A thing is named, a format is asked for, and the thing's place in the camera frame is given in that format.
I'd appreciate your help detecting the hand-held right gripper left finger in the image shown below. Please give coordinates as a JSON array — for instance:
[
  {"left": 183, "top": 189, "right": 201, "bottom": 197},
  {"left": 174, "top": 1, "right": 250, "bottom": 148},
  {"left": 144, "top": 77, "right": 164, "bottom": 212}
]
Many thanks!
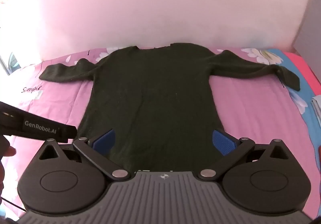
[{"left": 33, "top": 129, "right": 131, "bottom": 181}]

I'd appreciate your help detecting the dark green sweater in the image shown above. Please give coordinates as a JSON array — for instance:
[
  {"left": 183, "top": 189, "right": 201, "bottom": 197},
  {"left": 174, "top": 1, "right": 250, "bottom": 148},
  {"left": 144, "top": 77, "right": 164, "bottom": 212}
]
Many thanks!
[{"left": 39, "top": 42, "right": 300, "bottom": 173}]

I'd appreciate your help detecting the thin black cable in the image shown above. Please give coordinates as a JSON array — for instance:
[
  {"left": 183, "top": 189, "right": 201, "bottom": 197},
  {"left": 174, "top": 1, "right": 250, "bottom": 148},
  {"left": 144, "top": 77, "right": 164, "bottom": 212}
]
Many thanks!
[{"left": 0, "top": 197, "right": 27, "bottom": 212}]

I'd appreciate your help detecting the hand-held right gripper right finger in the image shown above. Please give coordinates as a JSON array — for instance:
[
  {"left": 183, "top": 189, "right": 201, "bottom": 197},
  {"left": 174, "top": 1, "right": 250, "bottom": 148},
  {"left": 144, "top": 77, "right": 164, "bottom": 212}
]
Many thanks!
[{"left": 197, "top": 129, "right": 293, "bottom": 181}]

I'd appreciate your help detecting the white padded headboard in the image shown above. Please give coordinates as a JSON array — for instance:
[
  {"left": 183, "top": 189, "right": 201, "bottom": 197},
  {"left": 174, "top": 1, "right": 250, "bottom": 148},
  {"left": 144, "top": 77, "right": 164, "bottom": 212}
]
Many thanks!
[{"left": 38, "top": 0, "right": 321, "bottom": 62}]

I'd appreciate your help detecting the person's left hand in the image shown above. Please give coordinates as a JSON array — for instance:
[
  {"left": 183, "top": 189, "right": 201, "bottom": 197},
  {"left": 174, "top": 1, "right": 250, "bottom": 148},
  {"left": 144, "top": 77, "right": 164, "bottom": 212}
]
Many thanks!
[{"left": 0, "top": 136, "right": 17, "bottom": 190}]

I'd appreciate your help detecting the pink floral bed sheet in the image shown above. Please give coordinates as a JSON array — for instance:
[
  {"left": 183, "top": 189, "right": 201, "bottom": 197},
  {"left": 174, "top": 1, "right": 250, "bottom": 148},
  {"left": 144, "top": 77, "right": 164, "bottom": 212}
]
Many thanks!
[{"left": 0, "top": 47, "right": 321, "bottom": 214}]

